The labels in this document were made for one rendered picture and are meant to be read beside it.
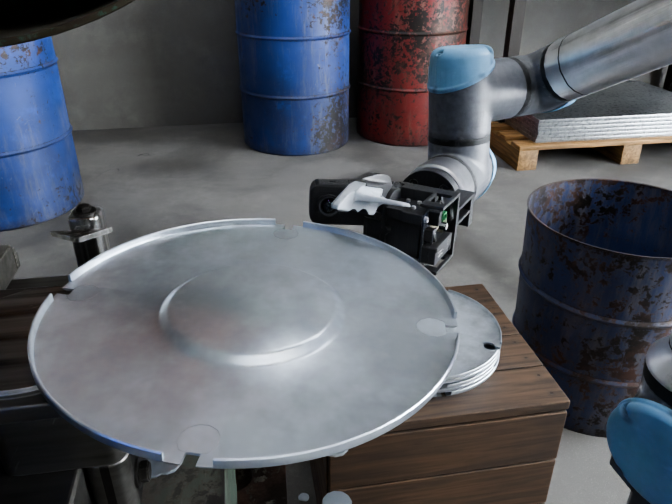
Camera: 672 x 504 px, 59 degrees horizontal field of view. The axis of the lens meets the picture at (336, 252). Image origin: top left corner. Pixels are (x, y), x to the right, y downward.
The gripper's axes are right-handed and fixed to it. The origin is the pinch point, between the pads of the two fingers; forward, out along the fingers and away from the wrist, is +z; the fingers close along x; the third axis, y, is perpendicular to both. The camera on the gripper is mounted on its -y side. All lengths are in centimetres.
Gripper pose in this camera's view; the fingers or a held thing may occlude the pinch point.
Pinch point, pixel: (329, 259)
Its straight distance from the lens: 53.1
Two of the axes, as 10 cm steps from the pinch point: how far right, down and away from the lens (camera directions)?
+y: 8.8, 2.2, -4.2
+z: -4.8, 3.6, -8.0
